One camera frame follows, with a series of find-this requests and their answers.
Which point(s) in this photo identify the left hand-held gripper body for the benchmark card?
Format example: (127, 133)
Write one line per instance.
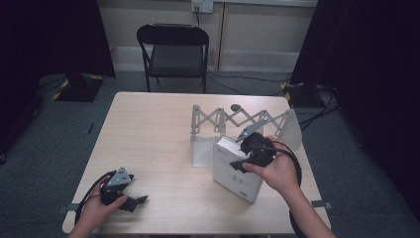
(115, 185)

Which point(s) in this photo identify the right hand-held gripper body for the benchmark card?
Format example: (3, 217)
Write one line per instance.
(259, 148)

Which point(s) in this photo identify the white book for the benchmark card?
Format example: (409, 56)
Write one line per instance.
(231, 175)

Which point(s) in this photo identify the grey expandable metal book rack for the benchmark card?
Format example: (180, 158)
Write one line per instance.
(203, 153)

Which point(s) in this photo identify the person's right hand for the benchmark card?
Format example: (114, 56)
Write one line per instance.
(282, 172)

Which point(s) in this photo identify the person's left hand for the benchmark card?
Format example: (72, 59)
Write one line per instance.
(94, 213)

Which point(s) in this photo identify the small dark round disc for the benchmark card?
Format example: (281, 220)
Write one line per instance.
(236, 107)

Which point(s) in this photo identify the grey tape strip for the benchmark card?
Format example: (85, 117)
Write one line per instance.
(67, 208)
(320, 204)

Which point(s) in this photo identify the black pen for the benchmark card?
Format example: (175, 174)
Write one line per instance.
(90, 128)

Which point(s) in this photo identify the black stand base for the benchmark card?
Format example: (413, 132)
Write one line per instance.
(81, 89)
(302, 95)

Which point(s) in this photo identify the black folding chair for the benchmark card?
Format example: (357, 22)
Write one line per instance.
(176, 59)

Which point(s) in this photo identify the dark curtain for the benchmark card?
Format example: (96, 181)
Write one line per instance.
(373, 66)
(49, 39)

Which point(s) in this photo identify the white wall socket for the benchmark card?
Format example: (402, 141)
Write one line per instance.
(202, 5)

